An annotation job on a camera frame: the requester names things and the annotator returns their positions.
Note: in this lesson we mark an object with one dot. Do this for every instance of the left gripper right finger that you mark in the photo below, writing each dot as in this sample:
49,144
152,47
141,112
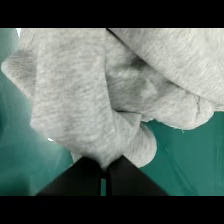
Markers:
131,181

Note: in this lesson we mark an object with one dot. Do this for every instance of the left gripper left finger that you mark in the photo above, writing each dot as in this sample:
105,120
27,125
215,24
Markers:
78,181

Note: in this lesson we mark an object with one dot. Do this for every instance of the grey garment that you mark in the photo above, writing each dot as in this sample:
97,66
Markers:
86,96

